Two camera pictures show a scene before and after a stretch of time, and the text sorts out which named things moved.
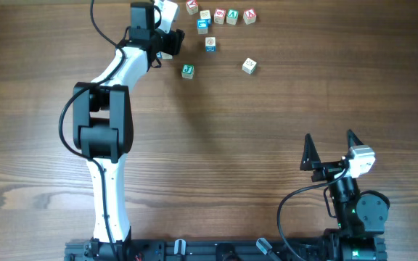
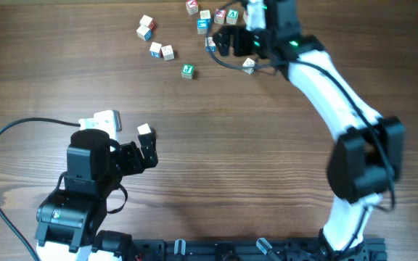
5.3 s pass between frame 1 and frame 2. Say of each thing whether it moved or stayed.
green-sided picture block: stayed
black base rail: stayed
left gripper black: moved
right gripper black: moved
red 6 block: stayed
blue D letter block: stayed
